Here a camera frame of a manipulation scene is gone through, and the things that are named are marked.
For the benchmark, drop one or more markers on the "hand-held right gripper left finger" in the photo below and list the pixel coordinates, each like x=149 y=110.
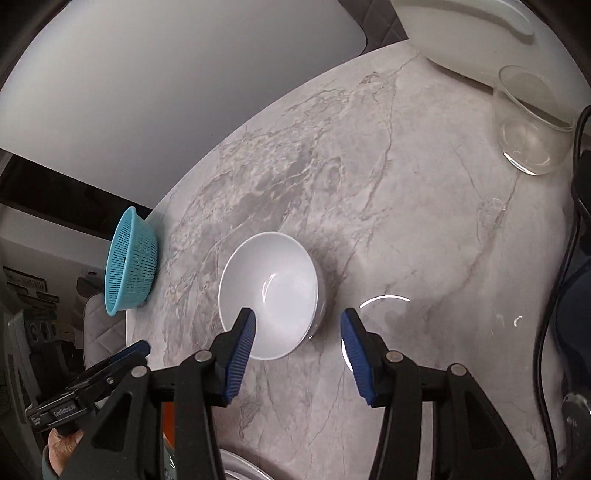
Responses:
x=240 y=355

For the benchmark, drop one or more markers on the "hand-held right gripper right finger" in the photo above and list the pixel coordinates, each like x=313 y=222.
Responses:
x=358 y=355

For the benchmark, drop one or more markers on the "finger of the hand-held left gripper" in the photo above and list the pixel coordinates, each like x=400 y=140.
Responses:
x=127 y=355

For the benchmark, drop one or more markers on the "small white bowl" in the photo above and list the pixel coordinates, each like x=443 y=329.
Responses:
x=277 y=286

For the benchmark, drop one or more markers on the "orange bowl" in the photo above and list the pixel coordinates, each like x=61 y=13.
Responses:
x=169 y=445

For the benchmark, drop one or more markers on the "large white plate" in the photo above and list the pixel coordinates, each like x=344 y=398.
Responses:
x=242 y=468

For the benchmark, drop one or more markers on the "person's left hand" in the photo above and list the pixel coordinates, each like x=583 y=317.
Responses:
x=62 y=450

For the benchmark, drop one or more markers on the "light grey quilted chair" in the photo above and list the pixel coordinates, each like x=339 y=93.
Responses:
x=104 y=323

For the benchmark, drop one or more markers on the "blue plastic colander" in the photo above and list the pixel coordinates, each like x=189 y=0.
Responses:
x=131 y=263

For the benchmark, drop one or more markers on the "person's dark blue clothing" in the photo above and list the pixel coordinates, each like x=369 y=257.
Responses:
x=577 y=323

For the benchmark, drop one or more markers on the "clear glass cup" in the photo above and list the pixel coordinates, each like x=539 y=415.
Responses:
x=526 y=138

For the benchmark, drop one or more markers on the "white purple rice cooker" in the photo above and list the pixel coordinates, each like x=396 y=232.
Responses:
x=461 y=41

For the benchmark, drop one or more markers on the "dark grey quilted chair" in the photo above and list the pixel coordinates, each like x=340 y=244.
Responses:
x=374 y=18

